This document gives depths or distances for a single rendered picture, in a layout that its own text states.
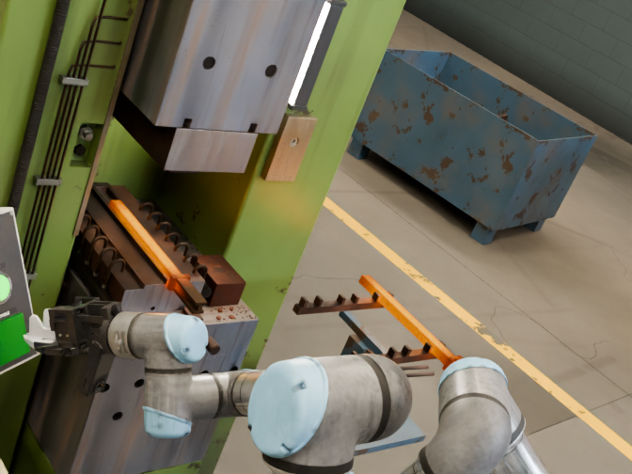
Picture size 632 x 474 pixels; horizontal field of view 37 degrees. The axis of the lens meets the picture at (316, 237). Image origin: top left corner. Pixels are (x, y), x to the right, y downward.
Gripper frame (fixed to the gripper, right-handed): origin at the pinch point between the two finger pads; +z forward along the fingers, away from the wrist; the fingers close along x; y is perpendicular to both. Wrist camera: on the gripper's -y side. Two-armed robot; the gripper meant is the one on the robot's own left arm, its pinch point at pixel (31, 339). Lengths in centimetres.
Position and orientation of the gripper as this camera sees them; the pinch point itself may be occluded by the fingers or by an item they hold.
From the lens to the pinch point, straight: 172.7
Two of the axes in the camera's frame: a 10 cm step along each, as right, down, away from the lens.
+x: -4.5, 2.5, -8.6
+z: -8.9, 0.0, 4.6
